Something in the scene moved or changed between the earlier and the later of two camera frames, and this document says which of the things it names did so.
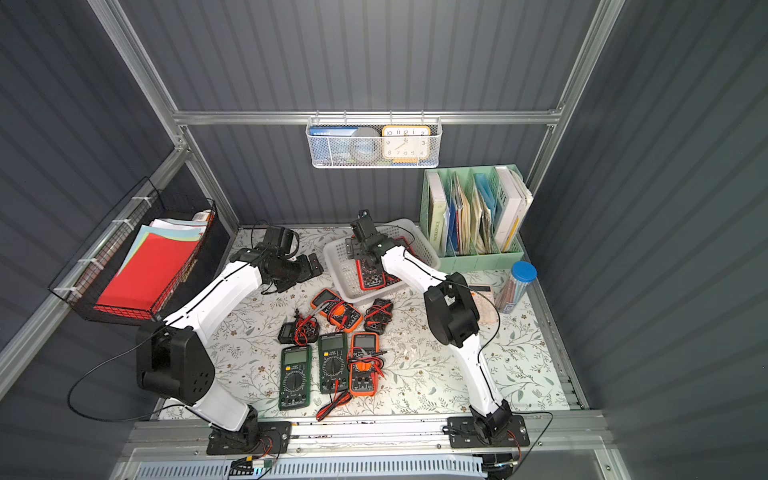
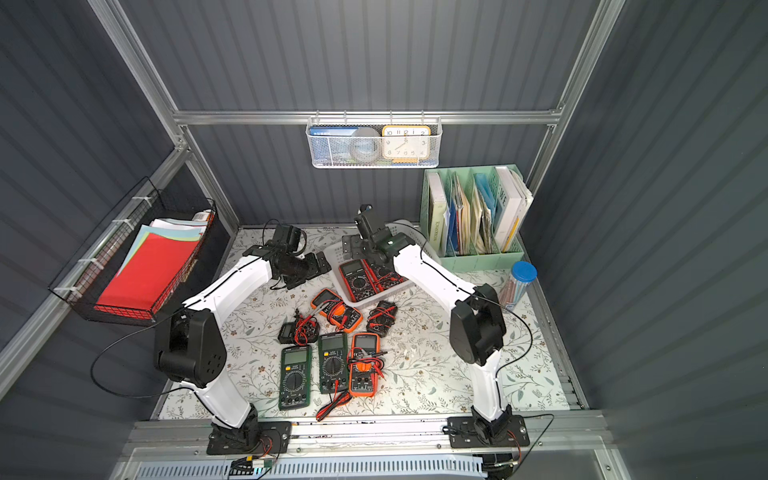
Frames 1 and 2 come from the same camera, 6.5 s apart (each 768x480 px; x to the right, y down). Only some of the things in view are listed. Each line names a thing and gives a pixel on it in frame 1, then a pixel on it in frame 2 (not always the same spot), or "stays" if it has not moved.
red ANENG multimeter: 375,280 → 358,279
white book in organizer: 513,198 stays
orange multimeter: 364,363 stays
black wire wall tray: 137,258 stays
